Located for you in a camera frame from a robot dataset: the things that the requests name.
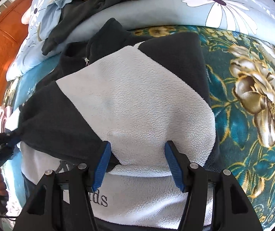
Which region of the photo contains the black and white fleece jacket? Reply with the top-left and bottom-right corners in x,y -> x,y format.
19,19 -> 218,230

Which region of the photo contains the pink folded blanket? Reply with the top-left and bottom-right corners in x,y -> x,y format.
0,106 -> 13,133

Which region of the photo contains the pink floral pillow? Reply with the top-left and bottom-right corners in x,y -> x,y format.
21,7 -> 32,24

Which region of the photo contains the teal floral bed blanket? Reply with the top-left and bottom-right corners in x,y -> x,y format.
2,25 -> 275,231

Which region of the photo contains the dark grey garment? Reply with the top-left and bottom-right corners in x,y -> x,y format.
41,0 -> 127,56

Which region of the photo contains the light blue shirt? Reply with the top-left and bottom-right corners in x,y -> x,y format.
28,0 -> 72,42

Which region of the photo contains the light blue floral duvet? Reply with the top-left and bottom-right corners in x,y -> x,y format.
6,0 -> 275,81

